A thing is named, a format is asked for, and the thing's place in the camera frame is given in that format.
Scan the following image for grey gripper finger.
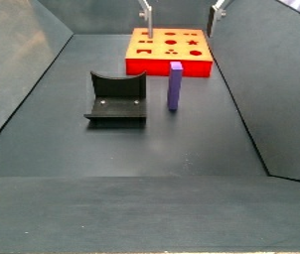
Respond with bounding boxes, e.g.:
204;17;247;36
138;0;152;38
207;0;226;37

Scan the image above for purple rectangular block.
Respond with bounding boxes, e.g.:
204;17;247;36
167;62;183;110

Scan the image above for red shape sorter board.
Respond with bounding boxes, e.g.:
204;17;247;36
124;28;214;77

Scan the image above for black curved holder bracket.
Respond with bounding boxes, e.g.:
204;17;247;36
84;72;147;120

